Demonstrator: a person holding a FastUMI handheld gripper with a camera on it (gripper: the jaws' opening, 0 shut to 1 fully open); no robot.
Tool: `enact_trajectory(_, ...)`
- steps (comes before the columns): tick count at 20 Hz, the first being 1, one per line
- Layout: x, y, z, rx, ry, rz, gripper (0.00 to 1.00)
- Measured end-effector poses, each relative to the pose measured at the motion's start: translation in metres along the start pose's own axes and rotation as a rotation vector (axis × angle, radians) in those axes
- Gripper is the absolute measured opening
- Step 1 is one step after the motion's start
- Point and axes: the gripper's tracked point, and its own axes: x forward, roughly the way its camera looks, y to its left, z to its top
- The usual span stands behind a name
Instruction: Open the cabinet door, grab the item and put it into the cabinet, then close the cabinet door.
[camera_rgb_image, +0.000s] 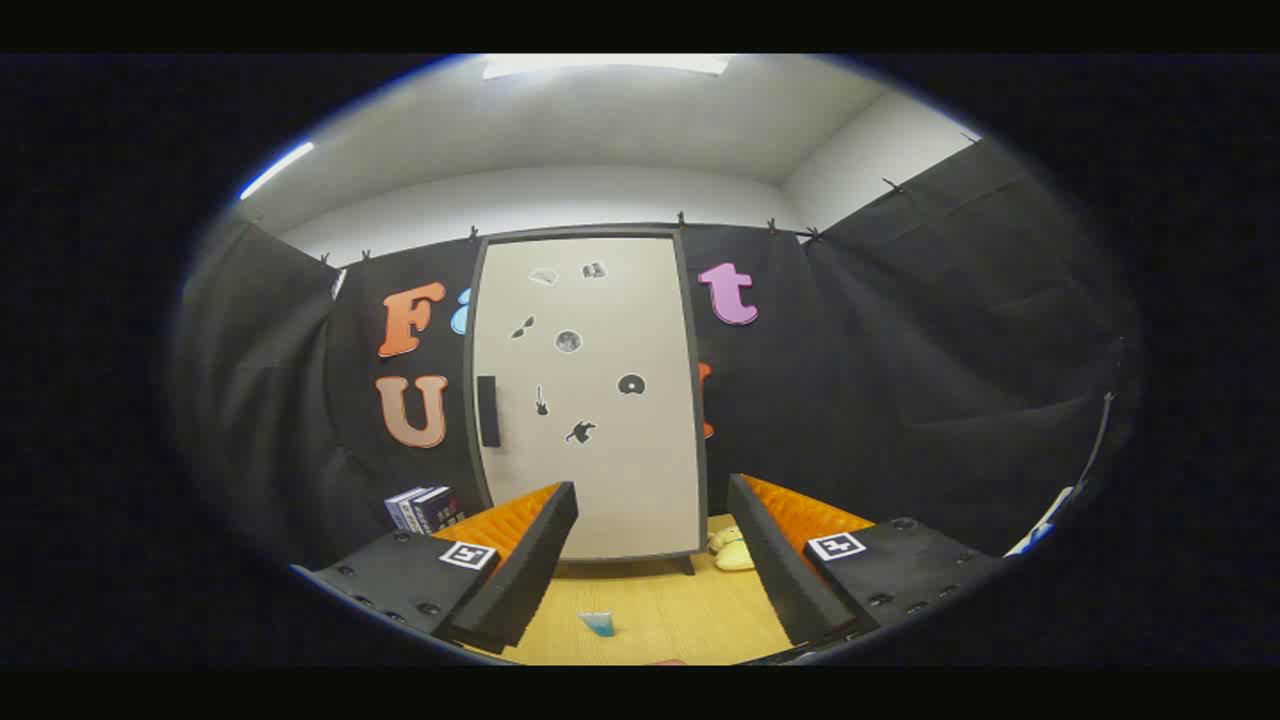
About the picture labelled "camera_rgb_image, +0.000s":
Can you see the dark purple book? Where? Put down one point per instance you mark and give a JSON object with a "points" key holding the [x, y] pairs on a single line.
{"points": [[440, 510]]}

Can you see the pale yellow toy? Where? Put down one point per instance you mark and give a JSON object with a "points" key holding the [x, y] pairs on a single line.
{"points": [[733, 552]]}

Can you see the blue and white tube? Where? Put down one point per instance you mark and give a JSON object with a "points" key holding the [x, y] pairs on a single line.
{"points": [[598, 625]]}

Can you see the narrow ceiling light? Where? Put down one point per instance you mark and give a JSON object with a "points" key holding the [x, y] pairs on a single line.
{"points": [[275, 170]]}

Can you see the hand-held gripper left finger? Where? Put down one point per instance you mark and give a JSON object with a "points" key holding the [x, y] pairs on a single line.
{"points": [[535, 560]]}

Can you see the white and blue object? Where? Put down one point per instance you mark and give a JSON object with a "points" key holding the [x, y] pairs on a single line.
{"points": [[1040, 525]]}

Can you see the wide ceiling light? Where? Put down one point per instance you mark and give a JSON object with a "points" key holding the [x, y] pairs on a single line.
{"points": [[600, 65]]}

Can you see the white cabinet door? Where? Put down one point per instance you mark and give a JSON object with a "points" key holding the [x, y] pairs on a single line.
{"points": [[600, 470]]}

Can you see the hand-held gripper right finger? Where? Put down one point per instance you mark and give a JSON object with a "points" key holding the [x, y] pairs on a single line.
{"points": [[770, 560]]}

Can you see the grey cabinet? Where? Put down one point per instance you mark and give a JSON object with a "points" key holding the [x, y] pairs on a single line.
{"points": [[702, 470]]}

